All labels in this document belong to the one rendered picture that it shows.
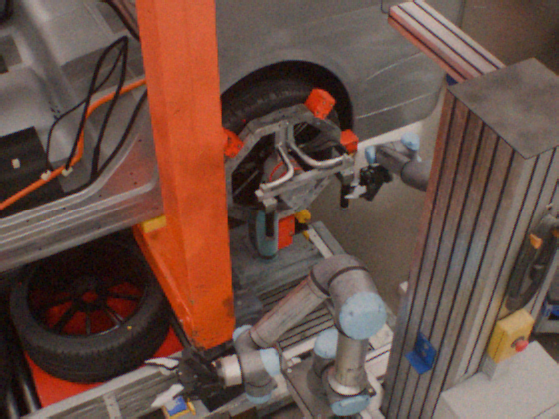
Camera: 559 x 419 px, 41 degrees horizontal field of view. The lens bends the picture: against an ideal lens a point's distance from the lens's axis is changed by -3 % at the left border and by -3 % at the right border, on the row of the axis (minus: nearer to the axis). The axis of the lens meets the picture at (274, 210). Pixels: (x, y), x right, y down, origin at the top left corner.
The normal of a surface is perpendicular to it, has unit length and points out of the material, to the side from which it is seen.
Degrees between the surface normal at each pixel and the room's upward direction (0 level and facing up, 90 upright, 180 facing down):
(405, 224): 0
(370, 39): 90
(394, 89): 90
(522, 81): 0
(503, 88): 0
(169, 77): 90
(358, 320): 82
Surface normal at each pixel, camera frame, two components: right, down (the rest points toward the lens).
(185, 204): 0.47, 0.63
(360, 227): 0.00, -0.70
